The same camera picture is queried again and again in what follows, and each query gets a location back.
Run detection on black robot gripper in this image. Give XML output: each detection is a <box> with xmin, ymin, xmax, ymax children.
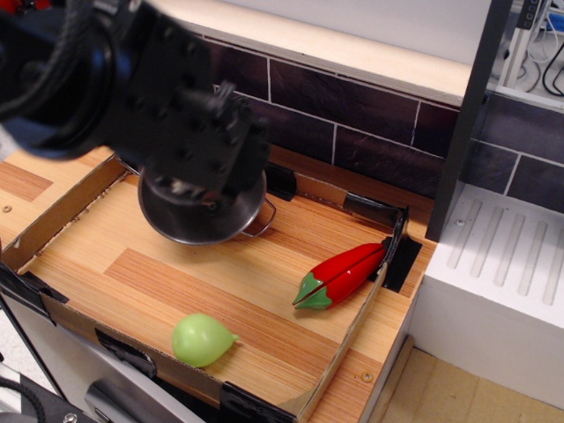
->
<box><xmin>107</xmin><ymin>8</ymin><xmax>271</xmax><ymax>196</ymax></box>

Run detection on stainless steel pot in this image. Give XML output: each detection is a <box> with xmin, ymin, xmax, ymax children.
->
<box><xmin>118</xmin><ymin>159</ymin><xmax>277</xmax><ymax>246</ymax></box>

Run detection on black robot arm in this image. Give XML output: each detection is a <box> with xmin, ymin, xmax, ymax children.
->
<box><xmin>1</xmin><ymin>1</ymin><xmax>271</xmax><ymax>199</ymax></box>

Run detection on cardboard fence with black tape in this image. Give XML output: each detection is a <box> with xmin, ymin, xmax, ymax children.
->
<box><xmin>1</xmin><ymin>147</ymin><xmax>435</xmax><ymax>422</ymax></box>

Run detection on red toy chili pepper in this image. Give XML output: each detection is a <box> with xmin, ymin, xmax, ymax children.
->
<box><xmin>293</xmin><ymin>243</ymin><xmax>387</xmax><ymax>310</ymax></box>

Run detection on green toy pear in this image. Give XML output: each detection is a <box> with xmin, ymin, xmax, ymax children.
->
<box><xmin>172</xmin><ymin>313</ymin><xmax>239</xmax><ymax>368</ymax></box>

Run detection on white toy sink drainboard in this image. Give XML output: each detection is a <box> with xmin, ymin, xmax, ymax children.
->
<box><xmin>409</xmin><ymin>185</ymin><xmax>563</xmax><ymax>407</ymax></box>

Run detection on wooden shelf with dark frame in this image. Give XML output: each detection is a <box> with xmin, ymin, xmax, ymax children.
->
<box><xmin>156</xmin><ymin>1</ymin><xmax>510</xmax><ymax>240</ymax></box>

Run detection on black cables in background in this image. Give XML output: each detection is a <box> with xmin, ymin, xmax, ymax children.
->
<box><xmin>519</xmin><ymin>0</ymin><xmax>564</xmax><ymax>97</ymax></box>

